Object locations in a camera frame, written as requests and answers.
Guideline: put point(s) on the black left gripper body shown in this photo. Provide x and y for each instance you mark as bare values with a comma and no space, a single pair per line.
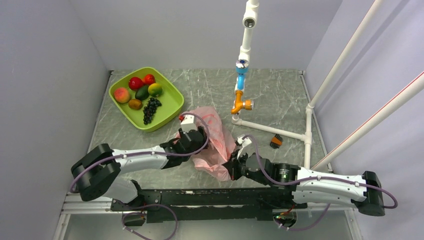
203,143

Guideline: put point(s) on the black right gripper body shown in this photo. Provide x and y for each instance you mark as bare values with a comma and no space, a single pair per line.
238,168

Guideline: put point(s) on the pink plastic bag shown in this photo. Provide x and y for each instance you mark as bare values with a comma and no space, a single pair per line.
220,147

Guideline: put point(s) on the brown fake kiwi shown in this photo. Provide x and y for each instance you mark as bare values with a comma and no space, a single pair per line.
135,104

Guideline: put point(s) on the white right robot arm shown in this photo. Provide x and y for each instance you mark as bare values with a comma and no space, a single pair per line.
302,185

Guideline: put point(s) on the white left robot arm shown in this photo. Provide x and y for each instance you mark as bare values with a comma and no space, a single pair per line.
96,174

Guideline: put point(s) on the dark fake grape bunch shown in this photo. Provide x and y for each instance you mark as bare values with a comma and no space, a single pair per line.
150,109

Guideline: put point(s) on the yellow green fake mango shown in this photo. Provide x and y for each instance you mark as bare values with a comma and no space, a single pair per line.
155,90

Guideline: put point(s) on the dark green fake avocado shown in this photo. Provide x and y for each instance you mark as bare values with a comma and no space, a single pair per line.
142,93

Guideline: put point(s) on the red fake tomato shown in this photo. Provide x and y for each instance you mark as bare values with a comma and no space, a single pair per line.
148,79

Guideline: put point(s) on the red fake apple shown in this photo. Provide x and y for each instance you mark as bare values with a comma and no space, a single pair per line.
135,83

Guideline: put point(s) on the fake peach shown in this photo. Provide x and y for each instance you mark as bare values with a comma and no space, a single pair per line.
122,95

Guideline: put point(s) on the green plastic tray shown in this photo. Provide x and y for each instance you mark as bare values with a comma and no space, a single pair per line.
172,100

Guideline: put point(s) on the blue and orange faucet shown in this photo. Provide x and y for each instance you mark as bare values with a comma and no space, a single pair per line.
241,67

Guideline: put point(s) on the white pole with red stripe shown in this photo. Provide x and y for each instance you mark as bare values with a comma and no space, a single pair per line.
397,101

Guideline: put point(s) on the white diagonal pole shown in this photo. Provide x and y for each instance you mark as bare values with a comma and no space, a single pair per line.
344,54

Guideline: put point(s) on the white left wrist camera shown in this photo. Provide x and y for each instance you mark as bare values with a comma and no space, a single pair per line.
188,123

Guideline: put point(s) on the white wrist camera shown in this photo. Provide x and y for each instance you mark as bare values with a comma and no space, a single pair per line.
188,123
242,142

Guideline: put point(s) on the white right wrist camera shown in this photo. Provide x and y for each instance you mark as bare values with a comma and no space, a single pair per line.
242,142

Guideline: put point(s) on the orange black hose connector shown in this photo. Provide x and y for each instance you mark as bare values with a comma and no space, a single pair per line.
276,142

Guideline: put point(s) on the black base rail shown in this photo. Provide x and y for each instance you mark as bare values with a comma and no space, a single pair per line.
211,204

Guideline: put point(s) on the white PVC pipe frame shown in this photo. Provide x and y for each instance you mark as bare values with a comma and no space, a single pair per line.
249,22

